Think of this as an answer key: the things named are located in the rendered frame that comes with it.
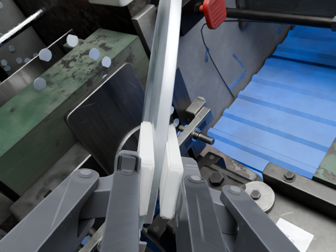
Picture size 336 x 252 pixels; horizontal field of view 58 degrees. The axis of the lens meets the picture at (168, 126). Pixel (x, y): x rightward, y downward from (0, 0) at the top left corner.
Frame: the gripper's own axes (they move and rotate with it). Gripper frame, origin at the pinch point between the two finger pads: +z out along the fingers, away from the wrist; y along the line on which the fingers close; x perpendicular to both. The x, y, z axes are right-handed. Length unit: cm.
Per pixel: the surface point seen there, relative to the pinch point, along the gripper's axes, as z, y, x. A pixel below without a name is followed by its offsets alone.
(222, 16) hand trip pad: 53, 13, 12
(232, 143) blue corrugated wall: 174, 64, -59
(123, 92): 32.3, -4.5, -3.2
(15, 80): 67, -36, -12
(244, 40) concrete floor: 211, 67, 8
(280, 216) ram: 21.8, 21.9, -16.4
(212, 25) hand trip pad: 51, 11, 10
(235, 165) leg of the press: 67, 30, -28
